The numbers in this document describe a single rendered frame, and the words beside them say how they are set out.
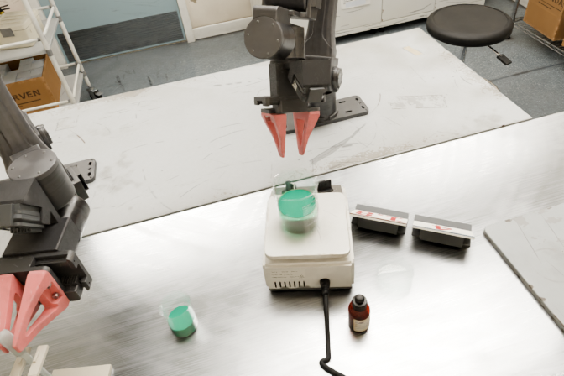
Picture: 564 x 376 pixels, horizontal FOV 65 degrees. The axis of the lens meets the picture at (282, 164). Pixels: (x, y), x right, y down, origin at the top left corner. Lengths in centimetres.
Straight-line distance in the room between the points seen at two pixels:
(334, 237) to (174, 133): 52
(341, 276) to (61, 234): 37
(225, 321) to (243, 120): 49
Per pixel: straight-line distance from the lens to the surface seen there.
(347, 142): 93
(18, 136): 69
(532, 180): 90
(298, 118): 74
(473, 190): 85
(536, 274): 75
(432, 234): 74
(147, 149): 101
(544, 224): 82
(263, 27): 63
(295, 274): 65
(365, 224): 75
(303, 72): 62
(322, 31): 90
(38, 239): 61
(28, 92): 278
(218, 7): 358
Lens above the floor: 148
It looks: 41 degrees down
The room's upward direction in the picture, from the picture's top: 7 degrees counter-clockwise
